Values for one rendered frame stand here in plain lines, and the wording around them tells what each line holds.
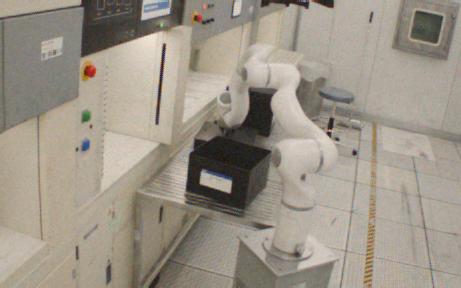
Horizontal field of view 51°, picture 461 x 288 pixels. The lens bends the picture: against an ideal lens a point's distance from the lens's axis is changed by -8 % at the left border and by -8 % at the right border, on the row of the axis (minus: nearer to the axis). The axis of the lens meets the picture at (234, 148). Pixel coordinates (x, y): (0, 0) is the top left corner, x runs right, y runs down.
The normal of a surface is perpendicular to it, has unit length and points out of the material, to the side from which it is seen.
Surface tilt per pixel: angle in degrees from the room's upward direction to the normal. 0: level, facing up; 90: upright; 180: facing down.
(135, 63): 90
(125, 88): 90
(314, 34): 90
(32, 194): 90
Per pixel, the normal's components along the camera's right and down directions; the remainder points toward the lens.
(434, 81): -0.25, 0.32
